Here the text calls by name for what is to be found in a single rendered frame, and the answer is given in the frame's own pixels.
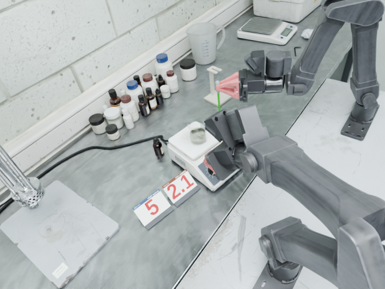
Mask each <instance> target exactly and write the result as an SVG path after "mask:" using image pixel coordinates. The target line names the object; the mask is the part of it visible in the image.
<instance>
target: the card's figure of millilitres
mask: <svg viewBox="0 0 385 289"><path fill-rule="evenodd" d="M194 185H195V182H194V181H193V179H192V178H191V177H190V175H189V174H188V172H185V173H184V174H183V175H181V176H180V177H179V178H177V179H176V180H175V181H173V182H172V183H170V184H169V185H168V186H166V187H165V188H164V189H165V190H166V192H167V193H168V195H169V196H170V197H171V199H172V200H173V201H174V200H175V199H177V198H178V197H179V196H181V195H182V194H183V193H184V192H186V191H187V190H189V188H191V187H192V186H194Z"/></svg>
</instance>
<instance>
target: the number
mask: <svg viewBox="0 0 385 289"><path fill-rule="evenodd" d="M166 206H168V203H167V201H166V200H165V199H164V197H163V196H162V194H161V193H160V192H158V193H157V194H156V195H154V196H153V197H152V198H150V199H149V200H148V201H146V202H145V203H144V204H142V205H141V206H139V207H138V208H137V209H135V212H136V213H137V215H138V216H139V217H140V219H141V220H142V222H143V223H144V224H145V223H146V222H147V221H148V220H150V219H151V218H153V216H155V215H156V214H158V213H159V212H160V211H161V210H163V209H164V208H165V207H166Z"/></svg>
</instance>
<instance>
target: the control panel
mask: <svg viewBox="0 0 385 289"><path fill-rule="evenodd" d="M198 168H199V169H200V170H201V172H202V173H203V174H204V175H205V176H206V178H207V179H208V180H209V181H210V182H211V183H212V185H213V186H215V185H216V184H217V183H218V182H219V180H218V179H217V177H216V176H215V175H211V174H209V172H208V167H207V166H205V164H204V163H203V162H202V163H201V164H200V165H198Z"/></svg>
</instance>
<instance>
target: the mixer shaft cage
mask: <svg viewBox="0 0 385 289"><path fill-rule="evenodd" d="M0 152H1V153H2V155H3V156H4V157H5V158H6V159H7V161H8V162H9V164H11V165H12V167H13V168H14V170H15V171H16V172H17V173H18V174H19V176H20V177H21V178H22V180H21V179H20V178H19V177H18V176H17V175H16V173H15V172H14V171H13V169H12V168H11V167H10V166H9V165H8V164H7V162H6V161H5V160H4V159H3V158H2V157H1V155H0V162H1V163H2V164H3V165H4V167H5V168H6V169H7V170H8V171H9V173H10V174H11V175H12V176H13V177H14V178H15V180H16V181H17V182H18V183H16V184H15V185H14V187H13V188H12V187H11V186H10V185H9V184H8V183H7V182H6V181H5V180H4V178H3V177H2V176H1V175H0V180H1V181H2V183H3V184H4V185H5V186H6V187H7V188H8V189H9V190H10V191H11V193H10V195H11V197H12V199H13V200H15V201H18V203H19V205H20V206H23V207H30V206H33V205H35V204H37V203H38V202H39V201H41V200H42V198H43V197H44V195H45V189H44V187H43V186H41V182H40V181H39V179H38V178H36V177H28V178H27V177H26V176H25V175H24V173H23V172H22V171H21V170H20V169H19V167H18V166H17V165H16V164H15V162H14V161H13V160H12V159H11V157H10V156H9V155H8V153H7V152H6V151H5V150H4V148H3V147H2V146H1V145H0ZM36 199H37V200H36Z"/></svg>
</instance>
